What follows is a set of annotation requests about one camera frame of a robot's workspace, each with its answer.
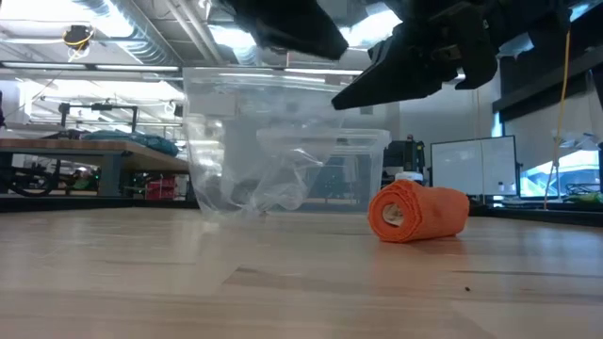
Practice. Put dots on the black overhead rig frame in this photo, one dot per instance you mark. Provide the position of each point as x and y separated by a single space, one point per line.
99 107

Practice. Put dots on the red storage bin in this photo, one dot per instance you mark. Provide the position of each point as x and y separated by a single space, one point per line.
160 188

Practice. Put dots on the clear plastic storage box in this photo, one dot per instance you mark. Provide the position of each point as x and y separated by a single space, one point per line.
358 179

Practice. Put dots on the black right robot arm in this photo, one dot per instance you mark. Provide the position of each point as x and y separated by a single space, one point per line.
532 19

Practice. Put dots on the silver ventilation duct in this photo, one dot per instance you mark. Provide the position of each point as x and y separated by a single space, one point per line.
141 42

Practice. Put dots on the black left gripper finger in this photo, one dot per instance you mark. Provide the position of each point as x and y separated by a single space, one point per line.
292 23

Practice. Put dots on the teal bag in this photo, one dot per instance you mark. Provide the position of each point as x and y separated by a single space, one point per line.
141 140

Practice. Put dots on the black desk frame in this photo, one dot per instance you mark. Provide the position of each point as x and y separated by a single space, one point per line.
546 80

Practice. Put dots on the ceiling light strip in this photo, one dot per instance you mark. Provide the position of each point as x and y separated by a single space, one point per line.
325 71
94 66

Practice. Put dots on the black background machine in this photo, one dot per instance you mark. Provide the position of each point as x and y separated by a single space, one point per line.
410 153

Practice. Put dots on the clear plastic bag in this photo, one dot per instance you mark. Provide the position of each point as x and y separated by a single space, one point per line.
235 165

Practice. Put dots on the orange elastic bandage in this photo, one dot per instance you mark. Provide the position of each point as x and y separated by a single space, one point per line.
424 212

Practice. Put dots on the white whiteboard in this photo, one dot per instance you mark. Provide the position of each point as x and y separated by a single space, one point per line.
471 165

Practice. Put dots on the black ceiling camera mount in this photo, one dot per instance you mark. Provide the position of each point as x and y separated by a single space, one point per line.
77 35

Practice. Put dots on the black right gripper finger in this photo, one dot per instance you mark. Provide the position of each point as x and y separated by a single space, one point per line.
405 70

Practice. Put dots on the grey metal wheeled workbench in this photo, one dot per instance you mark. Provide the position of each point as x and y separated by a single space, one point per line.
108 165

